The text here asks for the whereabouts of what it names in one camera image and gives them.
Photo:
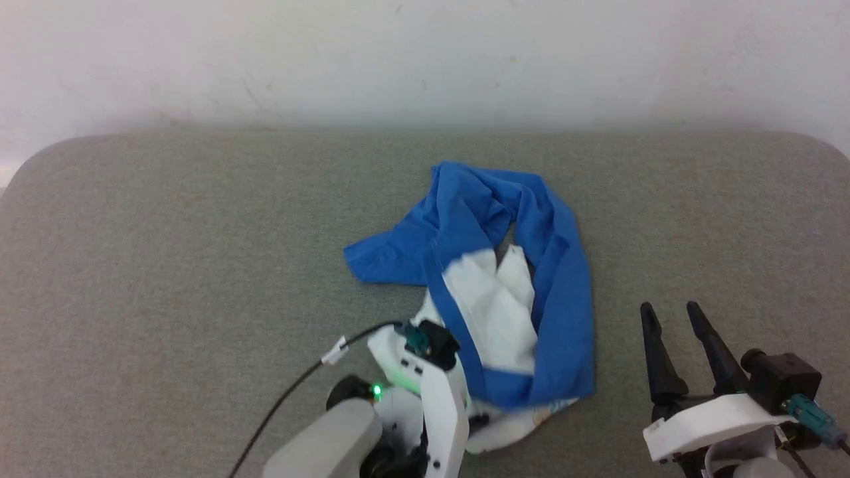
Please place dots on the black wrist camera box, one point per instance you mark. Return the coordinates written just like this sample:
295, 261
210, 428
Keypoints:
783, 378
441, 346

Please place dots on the teal left camera connector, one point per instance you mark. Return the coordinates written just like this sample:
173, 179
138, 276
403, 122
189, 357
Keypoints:
418, 337

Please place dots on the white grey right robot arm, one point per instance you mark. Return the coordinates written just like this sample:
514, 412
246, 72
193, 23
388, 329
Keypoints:
744, 461

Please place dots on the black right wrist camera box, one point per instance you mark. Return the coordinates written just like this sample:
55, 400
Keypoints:
783, 378

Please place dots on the blue and white shirt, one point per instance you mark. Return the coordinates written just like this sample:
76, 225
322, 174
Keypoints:
564, 299

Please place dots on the grey fabric sofa seat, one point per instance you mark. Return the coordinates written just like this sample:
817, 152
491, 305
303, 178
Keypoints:
166, 265

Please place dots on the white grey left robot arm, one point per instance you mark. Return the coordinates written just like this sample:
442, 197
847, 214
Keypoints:
332, 438

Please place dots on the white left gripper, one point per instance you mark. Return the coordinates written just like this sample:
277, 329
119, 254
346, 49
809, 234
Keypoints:
441, 411

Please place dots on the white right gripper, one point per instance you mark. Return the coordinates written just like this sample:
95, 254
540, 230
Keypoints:
710, 419

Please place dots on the teal camera connector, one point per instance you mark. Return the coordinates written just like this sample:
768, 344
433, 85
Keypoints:
418, 337
810, 417

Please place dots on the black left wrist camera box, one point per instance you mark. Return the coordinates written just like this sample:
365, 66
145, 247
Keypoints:
441, 346

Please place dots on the teal right camera connector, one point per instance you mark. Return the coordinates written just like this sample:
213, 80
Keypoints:
810, 417

